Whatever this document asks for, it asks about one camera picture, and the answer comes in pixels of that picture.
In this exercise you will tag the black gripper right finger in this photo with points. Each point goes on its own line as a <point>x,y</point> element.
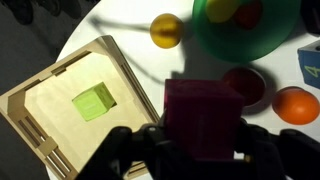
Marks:
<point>248,140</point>

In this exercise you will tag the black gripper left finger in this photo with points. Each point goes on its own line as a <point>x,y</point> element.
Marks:
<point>161,128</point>

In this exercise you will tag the pink dice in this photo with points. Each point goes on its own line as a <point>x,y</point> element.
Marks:
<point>203,116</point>

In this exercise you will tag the lime green dice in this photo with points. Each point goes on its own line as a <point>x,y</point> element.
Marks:
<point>93,101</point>

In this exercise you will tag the blue dice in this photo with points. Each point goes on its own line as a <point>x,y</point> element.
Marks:
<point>310,65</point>

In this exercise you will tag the red toy tomato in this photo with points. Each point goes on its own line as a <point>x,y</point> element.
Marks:
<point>246,83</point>

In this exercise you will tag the orange toy orange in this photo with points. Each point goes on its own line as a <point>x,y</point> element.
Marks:
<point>295,106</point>

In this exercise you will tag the golden yellow toy citrus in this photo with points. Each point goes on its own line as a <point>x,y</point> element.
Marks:
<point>166,30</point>

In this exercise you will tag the green plastic bowl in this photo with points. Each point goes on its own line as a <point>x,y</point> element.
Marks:
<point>233,43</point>

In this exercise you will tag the wooden tray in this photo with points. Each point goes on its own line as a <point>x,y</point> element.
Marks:
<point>50,110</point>

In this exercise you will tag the small red toy fruit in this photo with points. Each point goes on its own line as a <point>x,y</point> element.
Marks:
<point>250,15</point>

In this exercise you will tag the yellow toy lemon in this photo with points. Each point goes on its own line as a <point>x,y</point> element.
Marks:
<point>221,10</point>

